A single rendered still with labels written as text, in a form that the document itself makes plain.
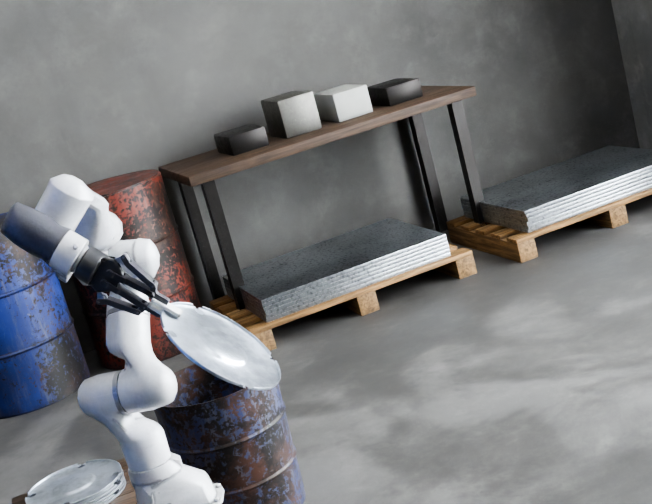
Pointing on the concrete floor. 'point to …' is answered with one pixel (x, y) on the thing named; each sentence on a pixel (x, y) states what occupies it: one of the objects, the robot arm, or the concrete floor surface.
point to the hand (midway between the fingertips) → (165, 309)
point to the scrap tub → (233, 438)
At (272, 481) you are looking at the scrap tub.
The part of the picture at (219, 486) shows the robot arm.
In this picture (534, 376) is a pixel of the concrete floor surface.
